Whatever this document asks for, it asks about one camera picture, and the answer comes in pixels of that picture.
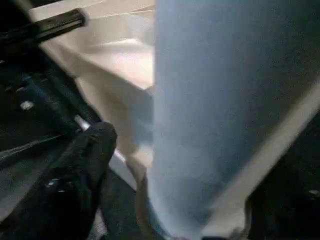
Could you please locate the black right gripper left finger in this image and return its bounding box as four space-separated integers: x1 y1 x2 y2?
0 121 118 240

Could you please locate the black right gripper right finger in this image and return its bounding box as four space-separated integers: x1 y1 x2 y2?
244 161 320 240

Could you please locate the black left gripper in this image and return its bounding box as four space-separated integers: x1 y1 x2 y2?
0 7 103 127

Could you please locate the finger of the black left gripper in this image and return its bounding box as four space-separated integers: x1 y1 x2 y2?
14 74 83 136

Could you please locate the white plastic table top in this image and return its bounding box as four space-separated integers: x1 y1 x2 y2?
27 0 320 238

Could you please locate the white plastic table leg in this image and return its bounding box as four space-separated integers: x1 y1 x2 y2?
146 0 320 238

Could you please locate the black glossy mat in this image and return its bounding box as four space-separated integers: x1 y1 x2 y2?
0 82 320 240

